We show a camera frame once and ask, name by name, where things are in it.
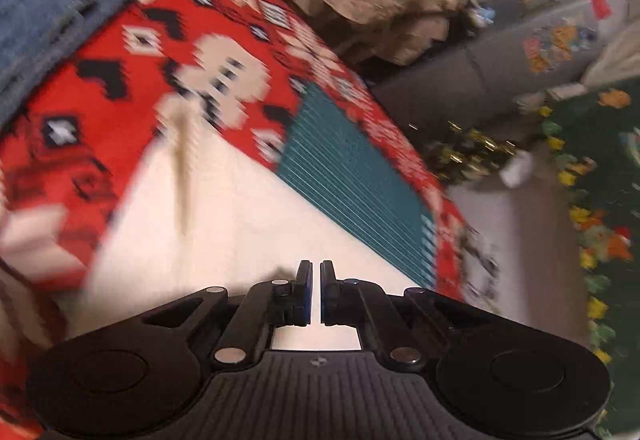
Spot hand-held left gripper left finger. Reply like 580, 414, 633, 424
142, 261, 315, 372

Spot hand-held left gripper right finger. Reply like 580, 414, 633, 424
321, 261, 493, 371

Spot white knit vest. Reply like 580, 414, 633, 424
55, 95, 441, 353

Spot green cutting mat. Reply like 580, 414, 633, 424
277, 81, 441, 288

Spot small Christmas tree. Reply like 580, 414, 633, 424
407, 120, 526, 186

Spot white hanging cloth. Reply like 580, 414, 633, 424
500, 150, 533, 188

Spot red patterned blanket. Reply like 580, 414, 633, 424
0, 0, 501, 440

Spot grey refrigerator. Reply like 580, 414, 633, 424
372, 0, 611, 121

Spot green Christmas banner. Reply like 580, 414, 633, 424
515, 78, 640, 421

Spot cluster of fridge stickers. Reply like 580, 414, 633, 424
520, 18, 598, 74

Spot blue jeans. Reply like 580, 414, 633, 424
0, 0, 148, 126

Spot red envelope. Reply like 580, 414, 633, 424
577, 0, 613, 18

